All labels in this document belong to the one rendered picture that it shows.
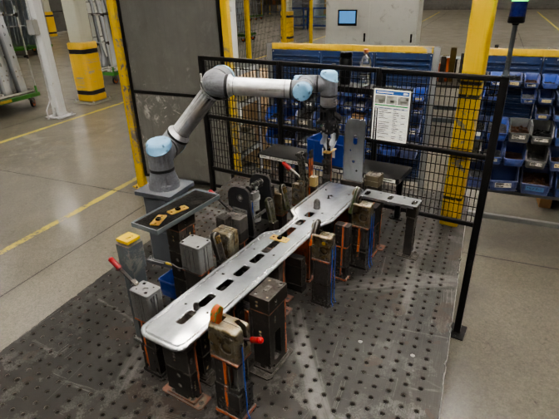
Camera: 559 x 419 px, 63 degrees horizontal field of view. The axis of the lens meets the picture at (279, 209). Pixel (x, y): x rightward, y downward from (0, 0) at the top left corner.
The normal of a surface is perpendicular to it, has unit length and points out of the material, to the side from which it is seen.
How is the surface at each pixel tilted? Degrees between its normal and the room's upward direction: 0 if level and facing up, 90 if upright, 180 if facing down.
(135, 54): 91
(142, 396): 0
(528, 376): 0
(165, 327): 0
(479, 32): 90
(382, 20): 90
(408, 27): 90
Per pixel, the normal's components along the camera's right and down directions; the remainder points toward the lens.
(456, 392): -0.02, -0.90
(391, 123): -0.52, 0.39
